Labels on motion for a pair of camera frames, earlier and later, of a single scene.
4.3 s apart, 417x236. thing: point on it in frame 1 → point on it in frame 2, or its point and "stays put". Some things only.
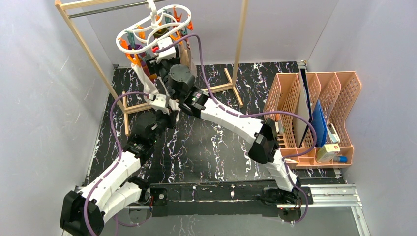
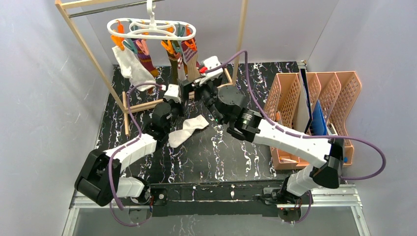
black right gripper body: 154,61 → 190,87
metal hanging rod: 85,13 stays put
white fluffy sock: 151,88 → 176,137
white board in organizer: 301,126 stays put
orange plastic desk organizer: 335,91 stays put
